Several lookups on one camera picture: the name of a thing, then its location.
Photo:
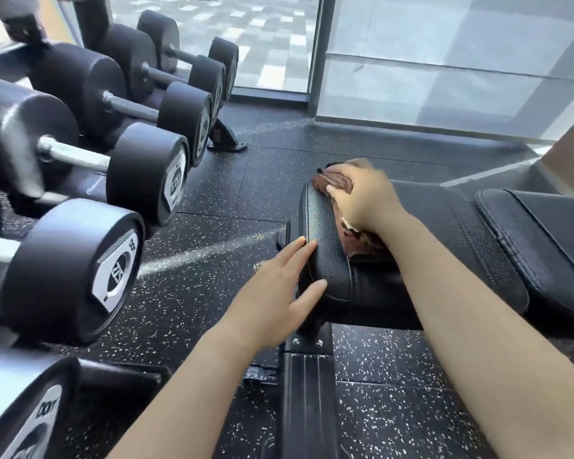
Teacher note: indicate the person's right forearm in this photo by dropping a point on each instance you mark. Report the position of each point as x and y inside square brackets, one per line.
[483, 339]

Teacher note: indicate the person's left forearm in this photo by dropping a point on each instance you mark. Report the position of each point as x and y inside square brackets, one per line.
[186, 401]

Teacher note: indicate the person's left hand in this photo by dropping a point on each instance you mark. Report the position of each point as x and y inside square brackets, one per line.
[272, 305]

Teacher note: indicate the row of black dumbbells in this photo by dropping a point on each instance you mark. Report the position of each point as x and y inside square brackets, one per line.
[76, 272]

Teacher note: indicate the black dumbbell rack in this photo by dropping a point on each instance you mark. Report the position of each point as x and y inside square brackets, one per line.
[227, 138]

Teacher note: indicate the person's right hand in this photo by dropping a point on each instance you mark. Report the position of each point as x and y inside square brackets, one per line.
[373, 195]

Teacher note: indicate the brown cleaning cloth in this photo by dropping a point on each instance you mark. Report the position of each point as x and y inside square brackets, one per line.
[363, 243]

